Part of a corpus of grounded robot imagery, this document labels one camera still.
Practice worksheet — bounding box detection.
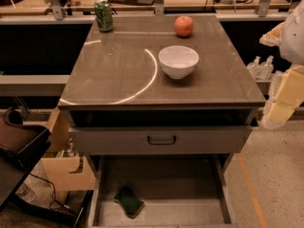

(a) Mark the clear bottle right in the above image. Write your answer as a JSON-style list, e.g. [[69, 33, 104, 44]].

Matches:
[[257, 55, 274, 80]]

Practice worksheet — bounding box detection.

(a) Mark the green sponge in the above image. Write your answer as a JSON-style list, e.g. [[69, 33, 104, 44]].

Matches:
[[114, 186, 144, 219]]

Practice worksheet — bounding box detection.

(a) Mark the clear bottle left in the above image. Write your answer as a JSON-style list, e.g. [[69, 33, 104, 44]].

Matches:
[[246, 56, 260, 80]]

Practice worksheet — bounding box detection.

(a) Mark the white ceramic bowl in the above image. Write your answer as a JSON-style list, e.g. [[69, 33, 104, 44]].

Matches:
[[159, 46, 200, 80]]

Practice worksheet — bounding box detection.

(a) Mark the black chair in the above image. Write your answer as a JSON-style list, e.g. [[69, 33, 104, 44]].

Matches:
[[0, 107, 83, 228]]

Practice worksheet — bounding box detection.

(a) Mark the black drawer handle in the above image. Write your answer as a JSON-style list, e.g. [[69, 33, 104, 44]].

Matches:
[[147, 136, 177, 145]]

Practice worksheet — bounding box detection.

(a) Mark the clear bottle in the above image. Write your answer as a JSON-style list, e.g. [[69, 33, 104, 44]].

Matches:
[[257, 55, 274, 80], [246, 56, 260, 80]]

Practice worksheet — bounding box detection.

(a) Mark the cardboard box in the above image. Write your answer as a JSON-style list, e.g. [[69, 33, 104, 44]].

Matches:
[[41, 107, 96, 202]]

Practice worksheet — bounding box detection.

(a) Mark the black cable on floor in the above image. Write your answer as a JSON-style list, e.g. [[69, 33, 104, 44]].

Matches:
[[28, 172, 77, 216]]

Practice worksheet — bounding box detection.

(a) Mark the grey drawer cabinet table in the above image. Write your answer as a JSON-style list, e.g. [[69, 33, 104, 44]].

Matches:
[[59, 15, 264, 228]]

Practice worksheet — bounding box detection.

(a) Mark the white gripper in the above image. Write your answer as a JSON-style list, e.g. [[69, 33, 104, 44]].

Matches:
[[259, 0, 304, 130]]

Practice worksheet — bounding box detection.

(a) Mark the red apple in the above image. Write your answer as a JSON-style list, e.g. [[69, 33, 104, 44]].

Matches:
[[174, 16, 194, 37]]

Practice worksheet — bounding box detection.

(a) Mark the green soda can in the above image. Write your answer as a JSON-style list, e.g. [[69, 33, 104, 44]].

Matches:
[[94, 0, 113, 32]]

